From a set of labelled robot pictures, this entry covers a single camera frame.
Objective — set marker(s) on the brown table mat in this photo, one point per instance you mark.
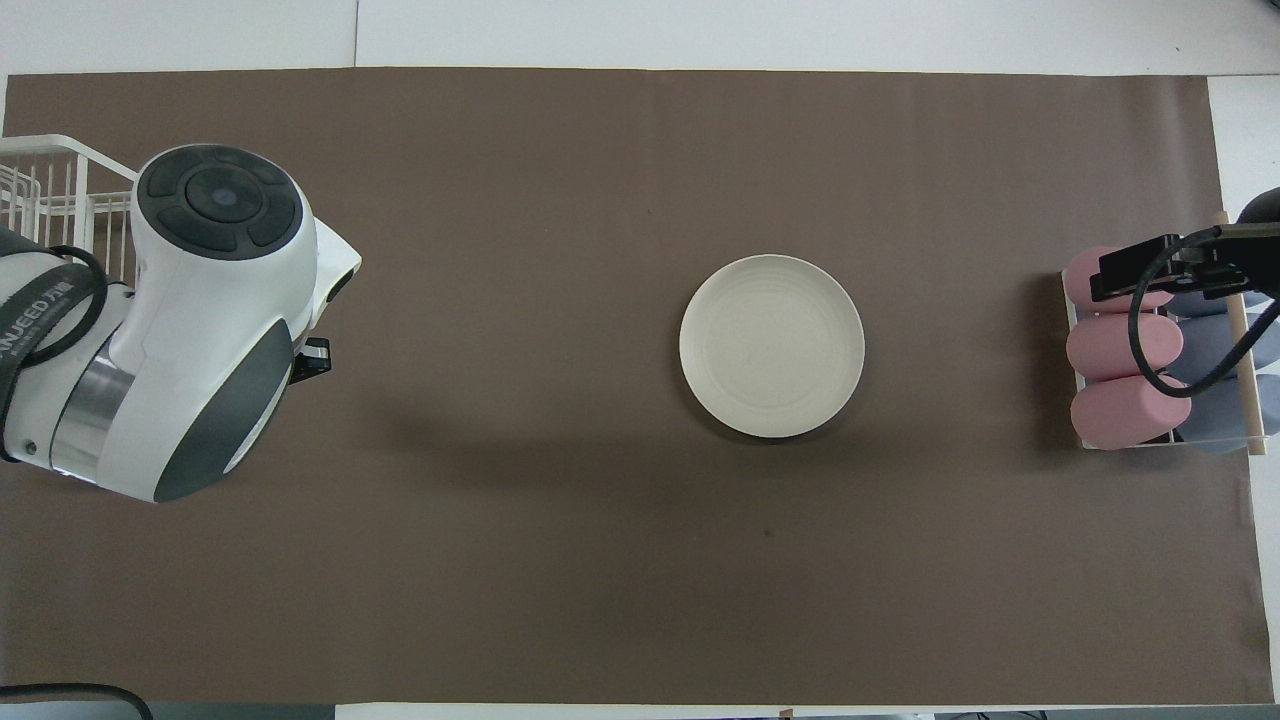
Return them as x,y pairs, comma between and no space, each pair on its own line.
550,550

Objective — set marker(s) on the pink plastic cup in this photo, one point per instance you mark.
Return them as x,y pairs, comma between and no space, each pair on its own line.
1080,275
1120,415
1105,348

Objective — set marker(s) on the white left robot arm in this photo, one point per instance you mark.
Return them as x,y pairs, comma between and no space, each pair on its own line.
200,350

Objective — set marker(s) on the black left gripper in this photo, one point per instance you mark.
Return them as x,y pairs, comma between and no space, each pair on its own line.
312,358

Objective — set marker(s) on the cream round plate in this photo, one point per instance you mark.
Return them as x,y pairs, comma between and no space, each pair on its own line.
771,346

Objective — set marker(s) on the cup rack with wooden rod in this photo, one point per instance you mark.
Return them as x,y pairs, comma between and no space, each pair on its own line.
1245,400

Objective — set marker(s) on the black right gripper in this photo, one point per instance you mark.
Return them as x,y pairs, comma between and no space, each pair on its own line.
1130,268

